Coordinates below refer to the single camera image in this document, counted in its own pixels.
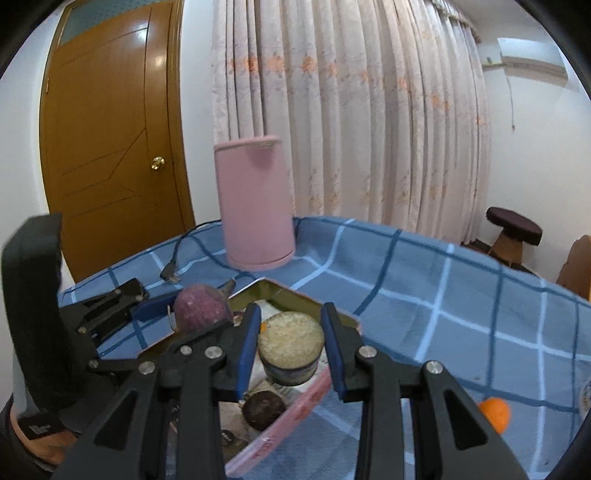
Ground purple round turnip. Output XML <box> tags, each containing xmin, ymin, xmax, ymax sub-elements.
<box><xmin>172</xmin><ymin>279</ymin><xmax>236</xmax><ymax>333</ymax></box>

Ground dark mangosteen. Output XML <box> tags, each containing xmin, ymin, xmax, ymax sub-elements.
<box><xmin>242</xmin><ymin>390</ymin><xmax>287</xmax><ymax>432</ymax></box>

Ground person's left hand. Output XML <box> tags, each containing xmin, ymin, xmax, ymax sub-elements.
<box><xmin>8</xmin><ymin>396</ymin><xmax>80</xmax><ymax>467</ymax></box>

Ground pink metal tin box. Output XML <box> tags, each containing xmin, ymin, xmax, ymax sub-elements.
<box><xmin>218</xmin><ymin>278</ymin><xmax>332</xmax><ymax>478</ymax></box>

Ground brass door knob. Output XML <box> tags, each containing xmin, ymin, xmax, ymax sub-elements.
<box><xmin>150</xmin><ymin>156</ymin><xmax>165</xmax><ymax>171</ymax></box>

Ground blue plaid tablecloth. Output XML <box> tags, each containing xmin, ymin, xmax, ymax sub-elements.
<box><xmin>60</xmin><ymin>217</ymin><xmax>590</xmax><ymax>479</ymax></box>

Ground wooden door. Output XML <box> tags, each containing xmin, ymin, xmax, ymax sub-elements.
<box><xmin>40</xmin><ymin>1</ymin><xmax>195</xmax><ymax>281</ymax></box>

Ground pink electric kettle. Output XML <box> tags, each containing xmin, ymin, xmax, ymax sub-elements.
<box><xmin>214</xmin><ymin>136</ymin><xmax>296</xmax><ymax>271</ymax></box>

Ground dark round stool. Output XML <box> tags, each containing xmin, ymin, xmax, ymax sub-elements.
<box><xmin>486</xmin><ymin>207</ymin><xmax>543</xmax><ymax>267</ymax></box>

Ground white printed mug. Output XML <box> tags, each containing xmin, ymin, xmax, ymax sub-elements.
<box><xmin>578</xmin><ymin>378</ymin><xmax>591</xmax><ymax>420</ymax></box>

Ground brown leather armchair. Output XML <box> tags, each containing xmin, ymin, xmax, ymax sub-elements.
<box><xmin>556</xmin><ymin>235</ymin><xmax>591</xmax><ymax>301</ymax></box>

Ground pink floral curtain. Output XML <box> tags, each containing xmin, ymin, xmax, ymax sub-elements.
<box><xmin>212</xmin><ymin>0</ymin><xmax>490</xmax><ymax>243</ymax></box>

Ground white air conditioner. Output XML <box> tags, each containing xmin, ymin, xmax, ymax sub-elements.
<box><xmin>497</xmin><ymin>38</ymin><xmax>568</xmax><ymax>78</ymax></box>

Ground black power cable plug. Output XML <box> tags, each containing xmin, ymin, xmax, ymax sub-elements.
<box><xmin>159</xmin><ymin>219</ymin><xmax>221</xmax><ymax>283</ymax></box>

